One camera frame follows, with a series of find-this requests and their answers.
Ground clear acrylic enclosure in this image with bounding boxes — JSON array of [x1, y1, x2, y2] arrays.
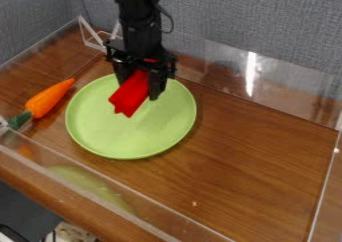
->
[[0, 22, 342, 242]]

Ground orange toy carrot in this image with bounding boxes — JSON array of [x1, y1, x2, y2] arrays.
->
[[8, 78, 75, 130]]

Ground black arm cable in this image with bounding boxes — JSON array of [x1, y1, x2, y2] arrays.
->
[[152, 2, 175, 35]]

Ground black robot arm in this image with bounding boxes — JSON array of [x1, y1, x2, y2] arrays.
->
[[104, 0, 178, 100]]

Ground green round plate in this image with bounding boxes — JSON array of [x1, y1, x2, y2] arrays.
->
[[65, 75, 198, 160]]

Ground red star-profile block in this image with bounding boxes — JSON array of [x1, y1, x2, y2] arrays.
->
[[108, 70, 148, 117]]

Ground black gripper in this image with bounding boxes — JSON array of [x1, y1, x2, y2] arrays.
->
[[104, 39, 176, 101]]

